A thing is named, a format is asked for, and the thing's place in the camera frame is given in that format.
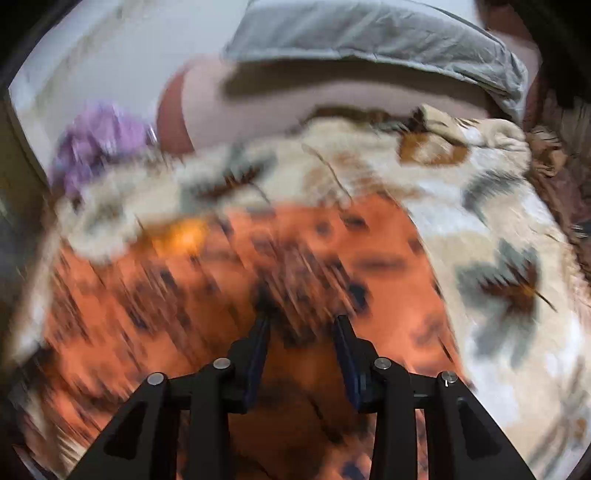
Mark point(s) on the purple floral cloth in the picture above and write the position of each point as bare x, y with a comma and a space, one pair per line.
100, 135

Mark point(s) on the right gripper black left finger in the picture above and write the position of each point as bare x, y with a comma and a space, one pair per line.
141, 439

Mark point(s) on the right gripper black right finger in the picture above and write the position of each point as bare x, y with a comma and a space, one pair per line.
463, 440

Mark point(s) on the orange floral garment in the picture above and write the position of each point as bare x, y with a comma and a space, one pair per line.
175, 310

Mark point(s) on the pink and maroon bolster pillow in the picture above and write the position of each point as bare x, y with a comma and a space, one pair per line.
210, 101

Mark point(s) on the beige leaf-print blanket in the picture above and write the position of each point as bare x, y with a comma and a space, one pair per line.
513, 291

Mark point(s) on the grey pillow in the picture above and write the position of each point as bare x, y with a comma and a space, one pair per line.
444, 37

